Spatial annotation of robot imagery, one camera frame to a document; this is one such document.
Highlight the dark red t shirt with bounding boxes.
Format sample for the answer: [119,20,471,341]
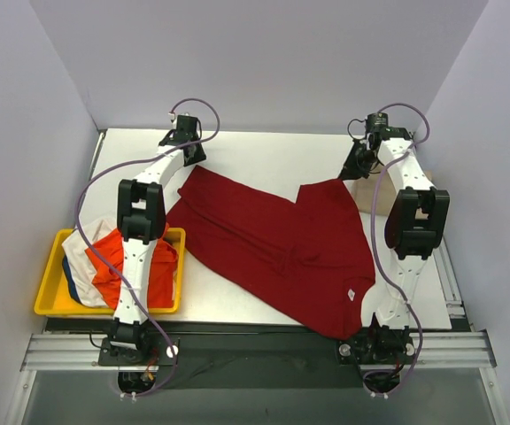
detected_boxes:
[167,166,375,340]

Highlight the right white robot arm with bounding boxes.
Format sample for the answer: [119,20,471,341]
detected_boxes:
[338,107,450,330]

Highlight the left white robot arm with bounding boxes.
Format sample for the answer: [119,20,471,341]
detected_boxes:
[108,113,206,352]

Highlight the folded beige t shirt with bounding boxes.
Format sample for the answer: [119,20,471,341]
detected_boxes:
[347,170,433,217]

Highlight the orange t shirt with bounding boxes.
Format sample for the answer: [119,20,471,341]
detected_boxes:
[84,223,181,311]

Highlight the white t shirt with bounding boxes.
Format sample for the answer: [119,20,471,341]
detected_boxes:
[62,217,124,308]

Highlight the navy blue t shirt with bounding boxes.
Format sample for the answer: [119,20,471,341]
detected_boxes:
[62,257,81,304]

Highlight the yellow plastic tray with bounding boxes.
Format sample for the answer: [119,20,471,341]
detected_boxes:
[34,228,186,316]

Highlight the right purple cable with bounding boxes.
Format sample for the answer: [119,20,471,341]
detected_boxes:
[363,102,431,395]

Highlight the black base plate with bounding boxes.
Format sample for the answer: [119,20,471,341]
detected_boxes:
[89,327,417,394]

